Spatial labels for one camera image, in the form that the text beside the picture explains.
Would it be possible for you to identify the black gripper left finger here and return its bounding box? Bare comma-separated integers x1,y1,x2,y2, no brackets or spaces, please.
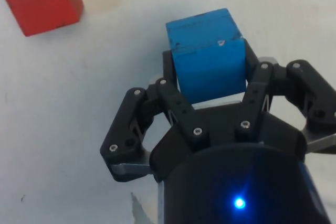
99,50,211,166

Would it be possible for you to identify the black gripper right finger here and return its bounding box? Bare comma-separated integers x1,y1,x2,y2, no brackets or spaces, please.
234,38,336,143

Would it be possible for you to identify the blue cube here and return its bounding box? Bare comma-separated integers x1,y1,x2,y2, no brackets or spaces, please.
165,8,248,104

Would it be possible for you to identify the red cube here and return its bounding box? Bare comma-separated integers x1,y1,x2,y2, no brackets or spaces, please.
0,0,85,38

